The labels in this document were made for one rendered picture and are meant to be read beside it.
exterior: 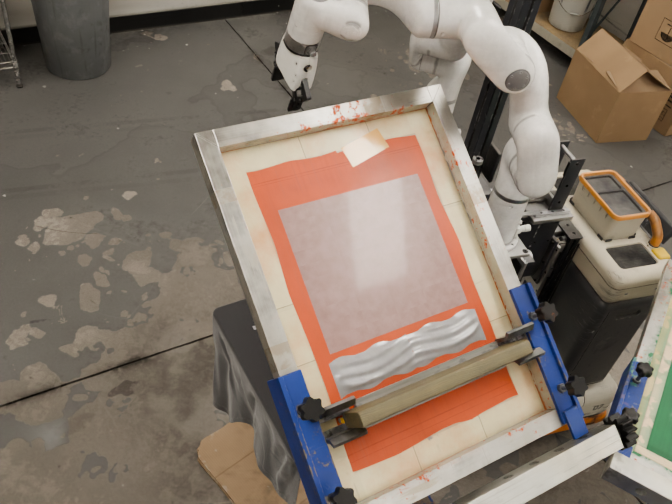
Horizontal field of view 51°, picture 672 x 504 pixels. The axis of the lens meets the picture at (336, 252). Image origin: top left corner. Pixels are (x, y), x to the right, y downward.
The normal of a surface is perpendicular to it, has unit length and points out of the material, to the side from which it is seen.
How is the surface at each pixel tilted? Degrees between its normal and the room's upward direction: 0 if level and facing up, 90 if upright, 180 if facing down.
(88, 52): 93
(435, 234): 32
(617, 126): 90
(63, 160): 0
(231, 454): 1
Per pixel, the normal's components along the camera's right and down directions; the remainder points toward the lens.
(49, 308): 0.14, -0.71
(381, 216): 0.37, -0.26
